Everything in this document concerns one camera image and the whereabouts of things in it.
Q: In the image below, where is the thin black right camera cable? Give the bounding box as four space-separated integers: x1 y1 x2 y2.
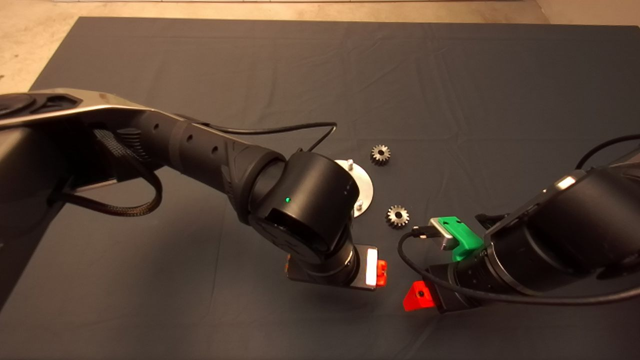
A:
398 134 640 306

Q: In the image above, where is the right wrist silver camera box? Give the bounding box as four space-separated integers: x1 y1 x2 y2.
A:
429 217 458 251

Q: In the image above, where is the round metal carrier plate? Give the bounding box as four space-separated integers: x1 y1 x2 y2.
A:
334 159 374 219

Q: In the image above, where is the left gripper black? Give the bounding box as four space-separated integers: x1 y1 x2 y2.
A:
286 245 389 291

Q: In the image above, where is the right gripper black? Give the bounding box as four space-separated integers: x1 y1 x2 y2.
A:
403 264 458 315

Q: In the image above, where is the small steel planetary gear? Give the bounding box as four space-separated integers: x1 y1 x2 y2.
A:
370 144 392 166
386 205 411 228

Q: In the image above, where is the right wrist green camera mount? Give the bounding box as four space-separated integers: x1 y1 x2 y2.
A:
435 216 485 263

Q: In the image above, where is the left arm braided black hose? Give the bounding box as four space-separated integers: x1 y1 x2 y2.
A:
50 129 163 217

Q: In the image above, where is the thin black left camera cable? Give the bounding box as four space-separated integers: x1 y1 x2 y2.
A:
175 113 338 152

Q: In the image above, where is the dark table cloth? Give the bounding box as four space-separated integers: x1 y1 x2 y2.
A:
0 16 640 360

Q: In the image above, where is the thin black camera cable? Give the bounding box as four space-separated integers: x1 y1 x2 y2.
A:
398 134 640 306
175 113 338 152

